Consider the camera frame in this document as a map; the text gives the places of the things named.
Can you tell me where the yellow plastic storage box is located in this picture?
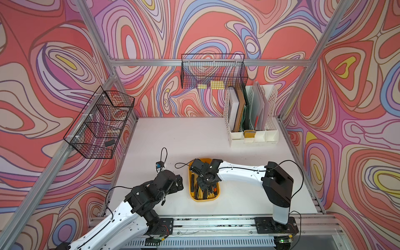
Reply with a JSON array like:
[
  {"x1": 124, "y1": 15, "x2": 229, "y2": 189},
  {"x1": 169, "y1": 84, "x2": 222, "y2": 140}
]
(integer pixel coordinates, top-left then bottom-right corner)
[{"x1": 188, "y1": 161, "x2": 221, "y2": 202}]

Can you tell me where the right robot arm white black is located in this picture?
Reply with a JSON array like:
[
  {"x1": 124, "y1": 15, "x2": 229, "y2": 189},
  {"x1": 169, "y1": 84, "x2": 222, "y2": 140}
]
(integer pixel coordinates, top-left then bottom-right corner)
[{"x1": 189, "y1": 159, "x2": 298, "y2": 234}]

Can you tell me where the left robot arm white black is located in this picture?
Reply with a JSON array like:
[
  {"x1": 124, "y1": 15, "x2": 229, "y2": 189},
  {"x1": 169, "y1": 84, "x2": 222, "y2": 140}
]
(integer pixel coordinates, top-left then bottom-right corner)
[{"x1": 56, "y1": 170, "x2": 183, "y2": 250}]

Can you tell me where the white file organizer rack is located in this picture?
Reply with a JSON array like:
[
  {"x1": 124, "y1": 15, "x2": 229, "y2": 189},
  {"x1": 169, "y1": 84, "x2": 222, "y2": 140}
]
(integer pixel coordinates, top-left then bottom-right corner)
[{"x1": 223, "y1": 82, "x2": 279, "y2": 148}]

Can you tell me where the yellow sticky notes block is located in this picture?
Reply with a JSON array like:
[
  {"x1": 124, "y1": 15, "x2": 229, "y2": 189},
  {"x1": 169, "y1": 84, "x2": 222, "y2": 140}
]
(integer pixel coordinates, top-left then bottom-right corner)
[{"x1": 210, "y1": 80, "x2": 225, "y2": 90}]

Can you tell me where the black wire basket left wall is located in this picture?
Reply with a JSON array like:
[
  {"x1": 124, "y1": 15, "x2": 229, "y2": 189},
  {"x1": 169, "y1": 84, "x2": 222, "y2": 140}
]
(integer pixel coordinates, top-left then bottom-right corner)
[{"x1": 64, "y1": 86, "x2": 135, "y2": 159}]

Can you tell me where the black wire basket wall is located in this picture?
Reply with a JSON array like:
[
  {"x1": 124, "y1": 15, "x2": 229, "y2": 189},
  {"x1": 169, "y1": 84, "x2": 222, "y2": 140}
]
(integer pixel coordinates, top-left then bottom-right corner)
[
  {"x1": 64, "y1": 86, "x2": 135, "y2": 159},
  {"x1": 181, "y1": 52, "x2": 249, "y2": 89}
]

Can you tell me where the black wire basket back wall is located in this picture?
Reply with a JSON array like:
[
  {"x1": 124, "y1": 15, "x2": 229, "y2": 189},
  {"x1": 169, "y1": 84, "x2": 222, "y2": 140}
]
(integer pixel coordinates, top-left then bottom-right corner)
[{"x1": 181, "y1": 52, "x2": 249, "y2": 89}]

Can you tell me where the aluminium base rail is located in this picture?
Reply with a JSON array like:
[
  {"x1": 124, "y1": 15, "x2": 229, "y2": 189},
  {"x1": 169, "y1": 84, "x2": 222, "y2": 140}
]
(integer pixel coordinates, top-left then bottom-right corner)
[{"x1": 87, "y1": 214, "x2": 348, "y2": 250}]

